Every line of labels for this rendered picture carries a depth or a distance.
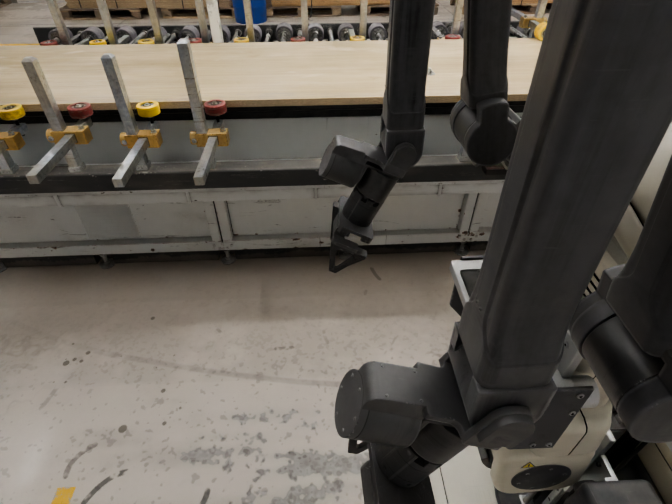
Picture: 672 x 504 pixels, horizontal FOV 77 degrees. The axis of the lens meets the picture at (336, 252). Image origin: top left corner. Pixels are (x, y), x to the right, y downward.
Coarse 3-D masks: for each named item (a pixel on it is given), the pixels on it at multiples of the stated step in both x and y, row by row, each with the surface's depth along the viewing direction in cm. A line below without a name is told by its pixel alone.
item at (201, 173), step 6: (222, 120) 166; (216, 126) 162; (222, 126) 164; (210, 138) 154; (216, 138) 154; (210, 144) 150; (216, 144) 154; (204, 150) 147; (210, 150) 147; (204, 156) 144; (210, 156) 144; (204, 162) 140; (210, 162) 144; (198, 168) 138; (204, 168) 138; (198, 174) 135; (204, 174) 136; (198, 180) 134; (204, 180) 135
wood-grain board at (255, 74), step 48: (0, 48) 216; (48, 48) 216; (96, 48) 216; (144, 48) 216; (192, 48) 216; (240, 48) 216; (288, 48) 216; (336, 48) 216; (384, 48) 216; (432, 48) 216; (528, 48) 216; (0, 96) 167; (96, 96) 167; (144, 96) 167; (240, 96) 167; (288, 96) 167; (336, 96) 167; (432, 96) 167
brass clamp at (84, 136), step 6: (72, 126) 154; (84, 126) 154; (48, 132) 152; (54, 132) 151; (60, 132) 151; (66, 132) 151; (72, 132) 151; (78, 132) 151; (84, 132) 152; (90, 132) 156; (48, 138) 151; (54, 138) 152; (60, 138) 152; (78, 138) 153; (84, 138) 153; (90, 138) 156
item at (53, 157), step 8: (80, 120) 159; (88, 120) 161; (64, 136) 150; (72, 136) 151; (56, 144) 145; (64, 144) 146; (72, 144) 150; (48, 152) 141; (56, 152) 141; (64, 152) 145; (40, 160) 137; (48, 160) 137; (56, 160) 141; (40, 168) 133; (48, 168) 136; (32, 176) 130; (40, 176) 132
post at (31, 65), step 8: (24, 64) 136; (32, 64) 136; (32, 72) 138; (40, 72) 140; (32, 80) 140; (40, 80) 140; (40, 88) 141; (48, 88) 144; (40, 96) 143; (48, 96) 144; (48, 104) 145; (56, 104) 148; (48, 112) 147; (56, 112) 148; (48, 120) 149; (56, 120) 149; (56, 128) 151; (64, 128) 152; (72, 152) 157; (72, 160) 159; (80, 160) 162
